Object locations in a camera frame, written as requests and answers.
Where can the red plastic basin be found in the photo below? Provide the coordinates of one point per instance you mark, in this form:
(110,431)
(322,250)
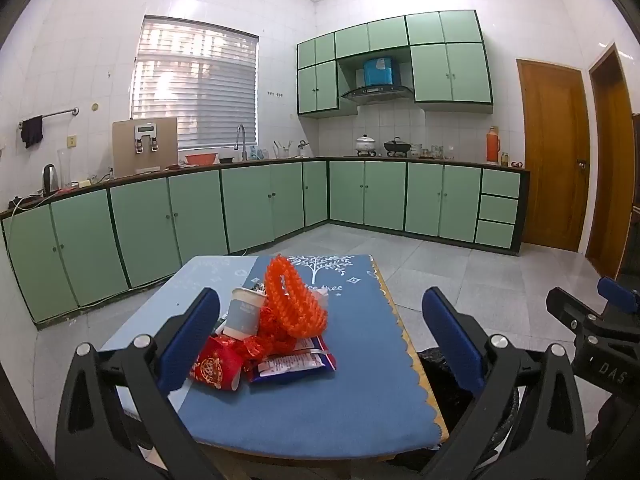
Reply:
(201,159)

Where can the group of glass jars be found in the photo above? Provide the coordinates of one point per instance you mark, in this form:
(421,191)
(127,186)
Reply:
(436,152)

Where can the white cooking pot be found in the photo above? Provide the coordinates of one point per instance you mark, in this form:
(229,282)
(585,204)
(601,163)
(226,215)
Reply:
(365,146)

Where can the blue tree print tablecloth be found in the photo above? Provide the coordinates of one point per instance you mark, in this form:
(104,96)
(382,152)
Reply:
(350,360)

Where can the wooden door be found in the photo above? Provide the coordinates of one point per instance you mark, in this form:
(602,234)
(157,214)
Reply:
(612,170)
(550,160)

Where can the orange thermos flask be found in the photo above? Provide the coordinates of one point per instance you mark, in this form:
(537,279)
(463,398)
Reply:
(493,147)

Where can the blue white snack wrapper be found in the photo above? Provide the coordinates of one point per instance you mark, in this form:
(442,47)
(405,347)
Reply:
(290,364)

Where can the red shiny candy wrapper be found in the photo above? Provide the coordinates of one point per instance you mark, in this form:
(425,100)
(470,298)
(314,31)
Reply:
(262,345)

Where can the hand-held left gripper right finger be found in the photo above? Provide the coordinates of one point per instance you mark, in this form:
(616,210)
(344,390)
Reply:
(450,340)

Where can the utensil holder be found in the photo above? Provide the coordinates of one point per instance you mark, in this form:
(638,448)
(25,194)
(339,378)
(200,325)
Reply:
(284,151)

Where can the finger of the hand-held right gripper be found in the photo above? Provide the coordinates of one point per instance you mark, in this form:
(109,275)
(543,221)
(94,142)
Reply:
(617,292)
(565,304)

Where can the orange foam net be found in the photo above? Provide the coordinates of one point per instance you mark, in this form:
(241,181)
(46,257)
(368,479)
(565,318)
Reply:
(295,305)

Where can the white tissue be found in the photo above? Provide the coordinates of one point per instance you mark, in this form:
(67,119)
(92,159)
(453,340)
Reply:
(322,301)

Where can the steel electric kettle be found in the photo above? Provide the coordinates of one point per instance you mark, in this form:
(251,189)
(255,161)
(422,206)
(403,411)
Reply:
(50,180)

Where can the bin with black bag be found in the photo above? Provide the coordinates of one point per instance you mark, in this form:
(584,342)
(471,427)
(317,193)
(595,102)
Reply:
(440,395)

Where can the black range hood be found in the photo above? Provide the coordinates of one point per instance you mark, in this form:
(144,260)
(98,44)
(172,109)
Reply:
(375,94)

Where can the black wok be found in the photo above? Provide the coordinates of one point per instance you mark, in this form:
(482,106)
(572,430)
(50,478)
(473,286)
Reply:
(397,148)

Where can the dark hanging towel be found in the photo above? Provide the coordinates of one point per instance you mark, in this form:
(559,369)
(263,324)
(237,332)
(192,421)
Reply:
(32,132)

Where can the silver foil wrapper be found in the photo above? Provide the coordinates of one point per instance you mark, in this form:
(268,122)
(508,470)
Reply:
(256,288)

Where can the white window blind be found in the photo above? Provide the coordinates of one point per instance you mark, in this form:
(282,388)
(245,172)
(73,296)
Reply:
(195,85)

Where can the brown water dispenser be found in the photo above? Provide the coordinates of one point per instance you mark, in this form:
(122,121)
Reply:
(130,155)

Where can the green base cabinets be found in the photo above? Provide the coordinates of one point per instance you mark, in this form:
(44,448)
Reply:
(200,215)

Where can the green wall cabinets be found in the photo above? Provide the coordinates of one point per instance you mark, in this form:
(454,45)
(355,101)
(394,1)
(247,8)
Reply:
(450,75)

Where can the steel sink faucet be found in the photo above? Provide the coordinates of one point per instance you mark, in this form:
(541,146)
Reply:
(242,135)

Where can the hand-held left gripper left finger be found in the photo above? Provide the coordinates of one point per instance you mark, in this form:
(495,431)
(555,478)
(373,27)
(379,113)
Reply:
(192,340)

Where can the blue hood chimney cover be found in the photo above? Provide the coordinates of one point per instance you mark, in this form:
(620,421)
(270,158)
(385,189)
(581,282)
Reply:
(381,71)

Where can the light blue table cover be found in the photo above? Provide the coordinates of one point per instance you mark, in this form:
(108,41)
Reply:
(200,275)

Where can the metal towel rail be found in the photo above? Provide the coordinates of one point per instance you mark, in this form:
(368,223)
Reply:
(60,112)

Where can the red snack packet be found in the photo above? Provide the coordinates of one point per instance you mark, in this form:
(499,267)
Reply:
(215,365)

